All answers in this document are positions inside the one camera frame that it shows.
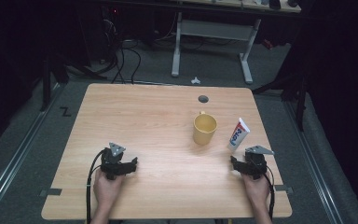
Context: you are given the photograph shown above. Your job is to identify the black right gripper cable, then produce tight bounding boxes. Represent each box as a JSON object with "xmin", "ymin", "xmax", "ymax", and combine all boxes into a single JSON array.
[{"xmin": 263, "ymin": 163, "xmax": 276, "ymax": 221}]

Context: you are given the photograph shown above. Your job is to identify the person's right hand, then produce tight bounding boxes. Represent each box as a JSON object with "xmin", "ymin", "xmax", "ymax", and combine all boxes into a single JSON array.
[{"xmin": 241, "ymin": 173, "xmax": 271, "ymax": 207}]

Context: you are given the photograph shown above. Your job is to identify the white toothpaste tube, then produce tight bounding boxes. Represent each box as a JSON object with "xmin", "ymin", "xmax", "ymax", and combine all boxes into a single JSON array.
[{"xmin": 227, "ymin": 117, "xmax": 251, "ymax": 153}]

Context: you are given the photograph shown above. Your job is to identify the black floor cables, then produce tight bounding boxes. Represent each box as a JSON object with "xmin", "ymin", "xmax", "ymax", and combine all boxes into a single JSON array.
[{"xmin": 103, "ymin": 12, "xmax": 181, "ymax": 85}]

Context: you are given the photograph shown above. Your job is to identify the person's left hand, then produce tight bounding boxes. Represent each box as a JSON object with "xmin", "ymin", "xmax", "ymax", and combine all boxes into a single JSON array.
[{"xmin": 92, "ymin": 169, "xmax": 124, "ymax": 215}]

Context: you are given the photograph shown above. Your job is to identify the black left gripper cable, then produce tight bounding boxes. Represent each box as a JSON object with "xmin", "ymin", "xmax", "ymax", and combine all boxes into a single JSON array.
[{"xmin": 85, "ymin": 148, "xmax": 107, "ymax": 224}]

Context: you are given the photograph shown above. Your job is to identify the yellow cup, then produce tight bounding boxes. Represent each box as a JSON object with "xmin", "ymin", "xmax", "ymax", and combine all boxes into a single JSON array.
[{"xmin": 192, "ymin": 110, "xmax": 218, "ymax": 147}]

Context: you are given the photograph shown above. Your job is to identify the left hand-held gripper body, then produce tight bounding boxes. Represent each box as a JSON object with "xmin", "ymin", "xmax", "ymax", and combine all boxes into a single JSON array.
[{"xmin": 100, "ymin": 142, "xmax": 132, "ymax": 181}]

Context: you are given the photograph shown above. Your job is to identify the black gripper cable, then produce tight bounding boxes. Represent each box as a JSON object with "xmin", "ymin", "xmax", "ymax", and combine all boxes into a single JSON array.
[
  {"xmin": 85, "ymin": 148, "xmax": 107, "ymax": 224},
  {"xmin": 263, "ymin": 163, "xmax": 276, "ymax": 221}
]

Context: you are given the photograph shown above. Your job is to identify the grey table edge bracket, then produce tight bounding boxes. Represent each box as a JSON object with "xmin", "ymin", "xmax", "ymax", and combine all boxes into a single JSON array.
[
  {"xmin": 274, "ymin": 185, "xmax": 295, "ymax": 194},
  {"xmin": 39, "ymin": 188, "xmax": 62, "ymax": 197}
]

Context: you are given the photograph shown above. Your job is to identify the metal floor rail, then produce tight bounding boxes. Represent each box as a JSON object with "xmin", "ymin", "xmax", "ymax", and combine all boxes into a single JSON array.
[
  {"xmin": 283, "ymin": 101, "xmax": 344, "ymax": 224},
  {"xmin": 0, "ymin": 83, "xmax": 65, "ymax": 223}
]

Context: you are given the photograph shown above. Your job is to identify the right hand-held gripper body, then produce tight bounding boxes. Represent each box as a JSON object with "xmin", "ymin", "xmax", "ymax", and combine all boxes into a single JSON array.
[{"xmin": 238, "ymin": 145, "xmax": 275, "ymax": 181}]

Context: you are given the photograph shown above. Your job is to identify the white metal desk frame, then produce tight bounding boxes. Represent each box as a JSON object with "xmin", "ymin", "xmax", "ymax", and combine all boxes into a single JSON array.
[{"xmin": 171, "ymin": 11, "xmax": 262, "ymax": 85}]

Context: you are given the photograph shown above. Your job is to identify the black metal stand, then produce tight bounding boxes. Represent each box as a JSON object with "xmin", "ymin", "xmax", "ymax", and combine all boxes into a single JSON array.
[
  {"xmin": 252, "ymin": 31, "xmax": 309, "ymax": 132},
  {"xmin": 39, "ymin": 52, "xmax": 108, "ymax": 112}
]

